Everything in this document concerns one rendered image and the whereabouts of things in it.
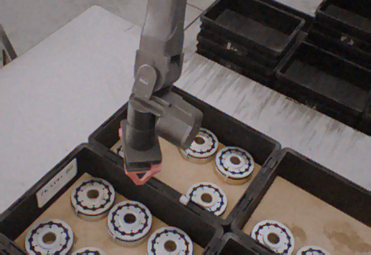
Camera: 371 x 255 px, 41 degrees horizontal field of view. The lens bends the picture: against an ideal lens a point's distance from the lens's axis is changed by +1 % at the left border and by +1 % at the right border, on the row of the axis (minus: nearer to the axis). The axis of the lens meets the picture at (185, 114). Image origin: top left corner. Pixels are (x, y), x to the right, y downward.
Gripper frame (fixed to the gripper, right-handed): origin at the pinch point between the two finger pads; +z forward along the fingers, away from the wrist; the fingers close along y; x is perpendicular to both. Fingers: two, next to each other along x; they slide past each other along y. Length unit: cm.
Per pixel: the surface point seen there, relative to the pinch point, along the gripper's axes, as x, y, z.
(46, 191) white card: 18.2, 8.2, 17.1
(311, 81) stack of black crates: -99, 90, 68
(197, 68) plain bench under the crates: -34, 68, 36
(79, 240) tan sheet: 11.6, -1.4, 23.5
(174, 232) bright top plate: -9.2, -3.9, 20.3
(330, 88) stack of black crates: -107, 85, 67
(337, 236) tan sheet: -49, -9, 22
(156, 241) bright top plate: -4.7, -5.7, 20.1
